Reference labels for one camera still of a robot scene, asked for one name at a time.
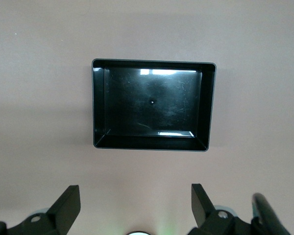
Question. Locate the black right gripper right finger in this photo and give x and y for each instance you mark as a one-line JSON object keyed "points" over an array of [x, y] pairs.
{"points": [[203, 210]]}

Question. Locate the table cover mat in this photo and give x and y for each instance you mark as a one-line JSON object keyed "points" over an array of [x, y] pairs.
{"points": [[39, 98]]}

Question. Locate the black plastic box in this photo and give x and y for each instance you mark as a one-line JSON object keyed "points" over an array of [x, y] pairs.
{"points": [[152, 105]]}

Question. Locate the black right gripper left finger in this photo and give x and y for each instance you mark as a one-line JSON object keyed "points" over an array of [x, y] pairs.
{"points": [[61, 210]]}

